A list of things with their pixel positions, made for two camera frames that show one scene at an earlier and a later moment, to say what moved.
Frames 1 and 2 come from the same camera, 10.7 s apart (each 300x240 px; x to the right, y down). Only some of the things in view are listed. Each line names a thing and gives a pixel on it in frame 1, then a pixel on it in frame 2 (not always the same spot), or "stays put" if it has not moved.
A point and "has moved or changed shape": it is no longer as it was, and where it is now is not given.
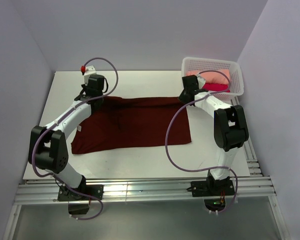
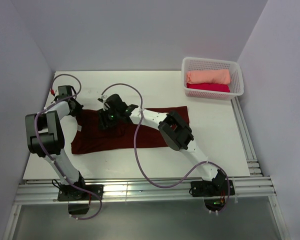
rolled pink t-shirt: (219, 87) stays put
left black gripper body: (84, 86) -> (78, 108)
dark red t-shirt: (123, 123) has moved or changed shape
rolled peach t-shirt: (213, 76) stays put
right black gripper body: (182, 97) -> (111, 117)
